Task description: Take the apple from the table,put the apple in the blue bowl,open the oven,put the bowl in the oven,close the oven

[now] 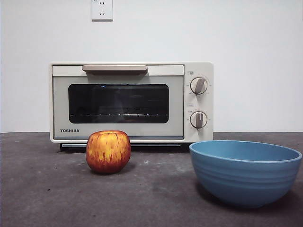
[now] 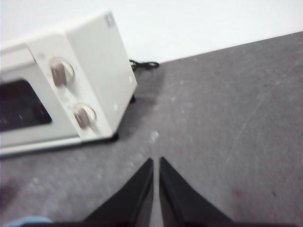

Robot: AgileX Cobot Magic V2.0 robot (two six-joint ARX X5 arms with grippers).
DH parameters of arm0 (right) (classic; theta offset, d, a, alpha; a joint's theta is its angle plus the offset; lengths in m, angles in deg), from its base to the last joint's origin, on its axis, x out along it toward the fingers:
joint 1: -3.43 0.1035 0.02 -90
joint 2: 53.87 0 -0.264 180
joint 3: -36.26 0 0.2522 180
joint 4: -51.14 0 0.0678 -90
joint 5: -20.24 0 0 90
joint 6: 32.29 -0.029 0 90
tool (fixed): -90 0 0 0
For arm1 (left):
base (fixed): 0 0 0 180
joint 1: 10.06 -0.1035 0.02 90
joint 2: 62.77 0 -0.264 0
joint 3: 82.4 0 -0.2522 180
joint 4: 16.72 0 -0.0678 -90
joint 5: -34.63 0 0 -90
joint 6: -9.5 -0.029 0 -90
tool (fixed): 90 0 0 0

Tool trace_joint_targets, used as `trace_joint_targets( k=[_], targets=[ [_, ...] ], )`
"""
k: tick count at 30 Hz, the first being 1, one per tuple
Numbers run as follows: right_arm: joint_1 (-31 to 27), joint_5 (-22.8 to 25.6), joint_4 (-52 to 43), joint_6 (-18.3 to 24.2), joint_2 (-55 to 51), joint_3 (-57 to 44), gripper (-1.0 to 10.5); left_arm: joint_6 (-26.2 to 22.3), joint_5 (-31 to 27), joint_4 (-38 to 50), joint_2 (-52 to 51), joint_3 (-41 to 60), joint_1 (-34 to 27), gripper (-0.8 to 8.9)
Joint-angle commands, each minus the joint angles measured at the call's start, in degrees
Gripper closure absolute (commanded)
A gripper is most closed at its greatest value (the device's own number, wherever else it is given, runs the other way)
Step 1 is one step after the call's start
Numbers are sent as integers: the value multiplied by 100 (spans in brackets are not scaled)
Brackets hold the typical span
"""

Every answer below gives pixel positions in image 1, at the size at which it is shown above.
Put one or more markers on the cream Toshiba toaster oven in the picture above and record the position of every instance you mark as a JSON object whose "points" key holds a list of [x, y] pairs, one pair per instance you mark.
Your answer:
{"points": [[206, 68]]}

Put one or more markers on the white wall socket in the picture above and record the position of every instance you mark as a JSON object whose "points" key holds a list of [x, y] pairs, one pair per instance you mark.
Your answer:
{"points": [[102, 14]]}

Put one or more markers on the cream temperature knob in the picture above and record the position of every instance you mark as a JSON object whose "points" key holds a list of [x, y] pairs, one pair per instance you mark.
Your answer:
{"points": [[199, 85]]}

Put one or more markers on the grey oven crumb tray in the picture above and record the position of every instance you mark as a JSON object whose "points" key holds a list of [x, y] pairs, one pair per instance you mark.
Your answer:
{"points": [[154, 145]]}

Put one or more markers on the cream timer knob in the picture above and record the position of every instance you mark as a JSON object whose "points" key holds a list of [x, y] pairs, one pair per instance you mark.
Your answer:
{"points": [[198, 119]]}

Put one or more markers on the glass-windowed oven door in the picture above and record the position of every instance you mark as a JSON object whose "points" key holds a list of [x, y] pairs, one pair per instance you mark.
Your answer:
{"points": [[118, 132]]}

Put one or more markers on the red yellow apple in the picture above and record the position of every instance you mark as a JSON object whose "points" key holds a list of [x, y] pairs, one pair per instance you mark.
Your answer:
{"points": [[108, 152]]}

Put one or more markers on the blue ribbed bowl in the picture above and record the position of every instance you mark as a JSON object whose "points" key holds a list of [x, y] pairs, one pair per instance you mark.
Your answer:
{"points": [[243, 179]]}

